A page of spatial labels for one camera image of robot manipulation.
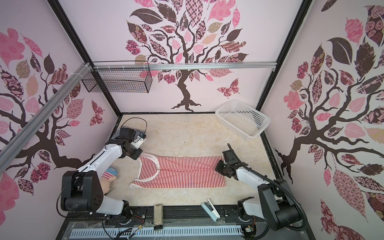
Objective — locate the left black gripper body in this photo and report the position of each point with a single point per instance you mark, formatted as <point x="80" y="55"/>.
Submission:
<point x="133" y="153"/>

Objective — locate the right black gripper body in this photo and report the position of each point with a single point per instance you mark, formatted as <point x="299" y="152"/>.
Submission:
<point x="223" y="167"/>

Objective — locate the navy white striped tank top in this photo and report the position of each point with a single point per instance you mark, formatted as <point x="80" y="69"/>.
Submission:
<point x="127" y="133"/>

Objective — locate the red white striped tank top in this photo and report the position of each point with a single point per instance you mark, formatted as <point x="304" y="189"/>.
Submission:
<point x="158" y="172"/>

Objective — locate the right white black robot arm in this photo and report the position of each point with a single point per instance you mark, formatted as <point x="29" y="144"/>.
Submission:
<point x="276" y="205"/>

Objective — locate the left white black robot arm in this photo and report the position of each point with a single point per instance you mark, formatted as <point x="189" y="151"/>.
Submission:
<point x="82" y="189"/>

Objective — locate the plush doll striped hat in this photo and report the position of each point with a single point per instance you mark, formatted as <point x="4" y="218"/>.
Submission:
<point x="107" y="178"/>

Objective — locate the white stapler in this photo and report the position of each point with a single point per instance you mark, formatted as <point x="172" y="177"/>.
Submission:
<point x="210" y="209"/>

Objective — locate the white plastic laundry basket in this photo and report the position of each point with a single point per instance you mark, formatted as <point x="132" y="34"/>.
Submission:
<point x="241" y="119"/>

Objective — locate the grey rectangular block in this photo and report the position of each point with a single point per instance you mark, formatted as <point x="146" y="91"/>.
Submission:
<point x="158" y="217"/>

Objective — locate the silver rear aluminium bar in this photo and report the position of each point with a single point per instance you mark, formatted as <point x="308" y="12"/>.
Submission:
<point x="196" y="66"/>

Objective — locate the silver aluminium bar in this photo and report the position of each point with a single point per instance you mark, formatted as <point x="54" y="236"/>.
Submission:
<point x="196" y="66"/>
<point x="12" y="149"/>

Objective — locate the silver left aluminium bar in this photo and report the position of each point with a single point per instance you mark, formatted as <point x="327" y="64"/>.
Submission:
<point x="12" y="149"/>

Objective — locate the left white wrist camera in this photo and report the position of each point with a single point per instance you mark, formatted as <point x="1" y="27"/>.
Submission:
<point x="139" y="141"/>

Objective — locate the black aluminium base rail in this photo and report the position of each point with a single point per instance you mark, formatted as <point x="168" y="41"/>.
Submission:
<point x="227" y="213"/>

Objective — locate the white slotted cable duct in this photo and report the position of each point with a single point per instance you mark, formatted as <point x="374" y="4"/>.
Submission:
<point x="150" y="232"/>

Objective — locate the black wire mesh basket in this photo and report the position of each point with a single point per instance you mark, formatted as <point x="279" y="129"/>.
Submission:
<point x="119" y="77"/>

